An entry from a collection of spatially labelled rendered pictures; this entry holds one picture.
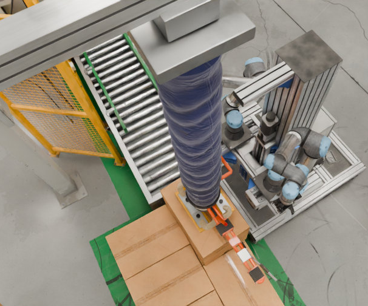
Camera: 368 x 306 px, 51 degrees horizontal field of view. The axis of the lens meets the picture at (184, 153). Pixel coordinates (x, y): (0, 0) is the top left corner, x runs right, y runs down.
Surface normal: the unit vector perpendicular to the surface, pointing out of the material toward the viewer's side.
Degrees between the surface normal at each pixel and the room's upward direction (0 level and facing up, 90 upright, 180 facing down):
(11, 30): 0
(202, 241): 0
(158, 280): 0
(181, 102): 79
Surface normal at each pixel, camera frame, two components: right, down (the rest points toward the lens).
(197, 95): 0.23, 0.77
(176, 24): 0.47, 0.79
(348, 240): -0.08, -0.40
